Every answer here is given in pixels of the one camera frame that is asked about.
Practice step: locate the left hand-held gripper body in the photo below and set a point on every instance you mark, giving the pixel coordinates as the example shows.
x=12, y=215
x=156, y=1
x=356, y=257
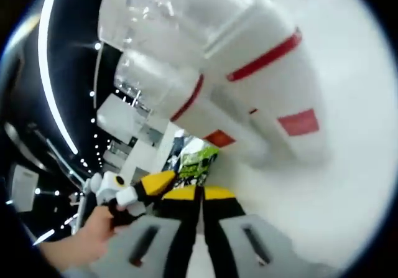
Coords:
x=109, y=188

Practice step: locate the person's left hand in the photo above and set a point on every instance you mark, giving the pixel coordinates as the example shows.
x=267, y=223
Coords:
x=84, y=237

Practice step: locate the long white ceiling light strip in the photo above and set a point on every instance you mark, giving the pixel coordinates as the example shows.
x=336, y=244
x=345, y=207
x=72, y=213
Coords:
x=42, y=57

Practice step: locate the white ceiling air unit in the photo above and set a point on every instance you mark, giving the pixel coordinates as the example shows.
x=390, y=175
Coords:
x=25, y=188

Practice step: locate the white skincare bottle red label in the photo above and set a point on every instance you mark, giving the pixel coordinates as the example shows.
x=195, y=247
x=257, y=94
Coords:
x=217, y=116
x=280, y=88

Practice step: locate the dark green skincare sachet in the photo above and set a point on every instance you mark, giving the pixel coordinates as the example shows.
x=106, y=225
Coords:
x=196, y=163

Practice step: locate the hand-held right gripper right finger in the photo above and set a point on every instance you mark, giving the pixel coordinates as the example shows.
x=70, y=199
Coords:
x=224, y=234

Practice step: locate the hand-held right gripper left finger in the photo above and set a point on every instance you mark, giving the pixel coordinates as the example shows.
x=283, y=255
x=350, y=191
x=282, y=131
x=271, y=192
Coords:
x=174, y=234

